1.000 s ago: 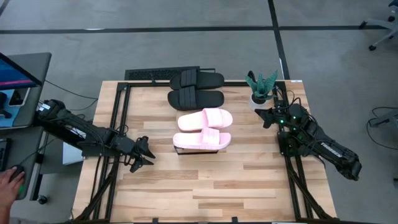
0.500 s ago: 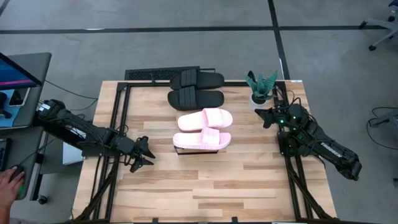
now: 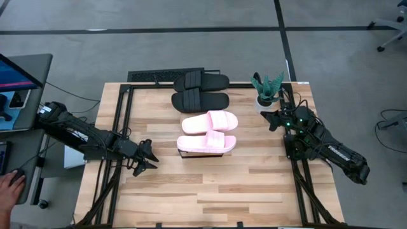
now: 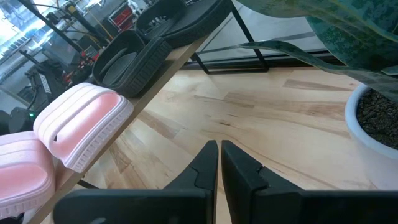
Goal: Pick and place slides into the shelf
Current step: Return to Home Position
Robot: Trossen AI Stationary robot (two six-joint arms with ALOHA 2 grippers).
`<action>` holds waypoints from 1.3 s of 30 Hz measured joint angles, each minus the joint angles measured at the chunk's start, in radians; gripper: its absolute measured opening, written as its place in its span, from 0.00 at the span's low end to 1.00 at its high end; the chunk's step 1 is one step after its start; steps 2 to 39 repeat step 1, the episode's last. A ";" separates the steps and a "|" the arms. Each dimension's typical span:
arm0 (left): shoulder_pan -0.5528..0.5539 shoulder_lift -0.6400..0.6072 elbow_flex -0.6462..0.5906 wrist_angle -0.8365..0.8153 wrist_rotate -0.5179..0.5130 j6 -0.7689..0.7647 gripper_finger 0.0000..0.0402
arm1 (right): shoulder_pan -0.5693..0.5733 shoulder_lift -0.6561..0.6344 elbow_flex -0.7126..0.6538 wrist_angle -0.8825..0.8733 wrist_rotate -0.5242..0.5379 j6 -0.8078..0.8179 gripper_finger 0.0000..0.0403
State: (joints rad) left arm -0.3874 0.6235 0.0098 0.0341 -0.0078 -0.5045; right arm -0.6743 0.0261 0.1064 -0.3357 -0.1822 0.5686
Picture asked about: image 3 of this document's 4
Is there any black aluminium table frame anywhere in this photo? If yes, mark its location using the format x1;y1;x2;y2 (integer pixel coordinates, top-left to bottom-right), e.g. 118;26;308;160
74;81;343;229

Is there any person's forearm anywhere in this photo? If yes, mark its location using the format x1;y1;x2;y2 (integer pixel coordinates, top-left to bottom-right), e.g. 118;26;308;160
0;209;11;229

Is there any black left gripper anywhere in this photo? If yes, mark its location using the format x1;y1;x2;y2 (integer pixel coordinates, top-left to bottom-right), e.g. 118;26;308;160
118;138;160;178

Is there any white box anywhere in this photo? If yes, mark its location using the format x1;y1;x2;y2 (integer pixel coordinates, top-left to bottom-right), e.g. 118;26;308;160
63;133;87;169

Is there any grey desk with monitor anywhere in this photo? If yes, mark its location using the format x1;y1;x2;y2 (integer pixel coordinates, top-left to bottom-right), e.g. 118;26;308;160
0;53;53;133

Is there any thin black cable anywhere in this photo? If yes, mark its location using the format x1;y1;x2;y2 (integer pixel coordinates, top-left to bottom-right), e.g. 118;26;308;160
46;81;101;103

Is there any office chair base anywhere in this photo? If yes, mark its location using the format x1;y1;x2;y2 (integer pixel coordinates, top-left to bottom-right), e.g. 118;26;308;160
367;0;407;53

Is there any black computer mouse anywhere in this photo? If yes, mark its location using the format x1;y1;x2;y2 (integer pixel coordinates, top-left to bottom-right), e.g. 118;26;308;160
10;168;25;184

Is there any computer monitor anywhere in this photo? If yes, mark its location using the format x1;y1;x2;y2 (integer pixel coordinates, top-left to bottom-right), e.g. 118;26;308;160
0;53;44;94

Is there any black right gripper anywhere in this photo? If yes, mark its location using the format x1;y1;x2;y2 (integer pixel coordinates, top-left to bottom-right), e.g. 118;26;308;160
259;108;303;132

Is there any green plant in white pot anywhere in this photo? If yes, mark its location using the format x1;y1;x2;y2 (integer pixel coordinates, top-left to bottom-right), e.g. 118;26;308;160
249;71;285;111

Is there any black slide sandal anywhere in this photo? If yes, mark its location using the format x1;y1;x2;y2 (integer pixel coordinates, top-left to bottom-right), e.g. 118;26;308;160
171;88;230;114
173;70;230;94

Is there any pink slide sandal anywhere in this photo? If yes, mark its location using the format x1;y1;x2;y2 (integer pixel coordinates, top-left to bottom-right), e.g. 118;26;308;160
181;110;239;135
176;130;237;155

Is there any light blue desk mat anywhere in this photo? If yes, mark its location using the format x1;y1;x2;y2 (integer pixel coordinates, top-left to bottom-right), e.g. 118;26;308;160
0;90;33;132

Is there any wooden shelf with black frame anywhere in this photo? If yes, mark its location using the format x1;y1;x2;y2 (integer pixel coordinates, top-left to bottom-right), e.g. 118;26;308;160
176;109;224;159

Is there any grey stand leg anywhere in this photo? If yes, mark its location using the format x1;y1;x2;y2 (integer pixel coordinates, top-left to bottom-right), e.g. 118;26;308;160
378;113;407;131

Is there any smartphone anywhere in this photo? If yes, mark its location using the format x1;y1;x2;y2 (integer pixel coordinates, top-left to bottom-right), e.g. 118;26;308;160
8;89;32;110

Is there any grey desk with mouse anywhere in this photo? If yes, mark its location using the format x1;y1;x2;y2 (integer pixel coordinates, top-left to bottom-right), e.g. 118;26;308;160
0;128;46;207

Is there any person's hand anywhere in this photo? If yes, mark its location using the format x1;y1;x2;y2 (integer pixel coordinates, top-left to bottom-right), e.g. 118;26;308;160
0;170;27;214

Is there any black keyboard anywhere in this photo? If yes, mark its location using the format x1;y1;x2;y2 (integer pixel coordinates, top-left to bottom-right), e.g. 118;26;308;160
127;67;206;83
0;141;10;175

